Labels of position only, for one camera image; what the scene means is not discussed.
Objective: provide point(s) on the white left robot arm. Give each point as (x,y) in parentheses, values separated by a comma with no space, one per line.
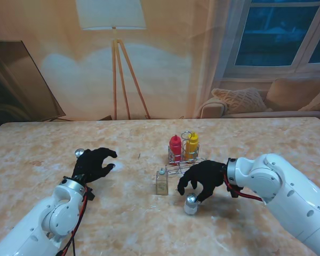
(57,213)

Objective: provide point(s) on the printed tripod floor lamp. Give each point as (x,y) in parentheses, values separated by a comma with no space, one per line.
(112,13)

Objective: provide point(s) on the yellow squeeze bottle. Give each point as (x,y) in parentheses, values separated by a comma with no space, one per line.
(192,148)

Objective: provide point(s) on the glass salt shaker metal lid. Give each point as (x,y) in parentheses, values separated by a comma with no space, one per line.
(190,206)

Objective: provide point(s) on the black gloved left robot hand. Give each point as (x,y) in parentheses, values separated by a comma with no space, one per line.
(92,165)

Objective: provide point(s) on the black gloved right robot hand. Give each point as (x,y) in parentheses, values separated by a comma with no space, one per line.
(208,173)

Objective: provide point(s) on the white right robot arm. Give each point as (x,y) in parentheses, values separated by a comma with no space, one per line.
(282,192)

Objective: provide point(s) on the square clear glass oil bottle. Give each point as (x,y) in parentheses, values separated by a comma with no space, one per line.
(162,184)

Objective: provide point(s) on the red squeeze bottle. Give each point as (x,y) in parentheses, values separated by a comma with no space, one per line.
(175,146)

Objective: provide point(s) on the blue shaker with metal lid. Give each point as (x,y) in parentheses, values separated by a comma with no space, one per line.
(78,152)

